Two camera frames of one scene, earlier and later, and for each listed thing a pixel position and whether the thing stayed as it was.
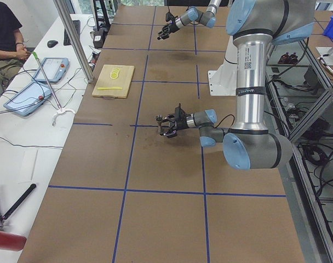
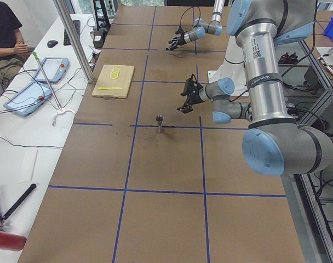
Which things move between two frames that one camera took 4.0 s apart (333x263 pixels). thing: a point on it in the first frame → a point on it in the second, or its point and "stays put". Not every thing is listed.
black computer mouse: [51, 43] stays put
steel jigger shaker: [159, 118] stays put
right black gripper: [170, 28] → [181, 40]
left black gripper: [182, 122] → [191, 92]
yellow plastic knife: [109, 88] stays put
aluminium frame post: [74, 39] stays put
